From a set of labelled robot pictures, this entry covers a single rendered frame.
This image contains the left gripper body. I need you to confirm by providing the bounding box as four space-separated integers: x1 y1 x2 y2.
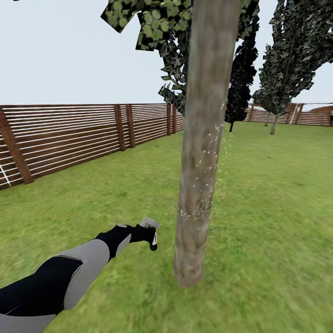
136 224 156 243

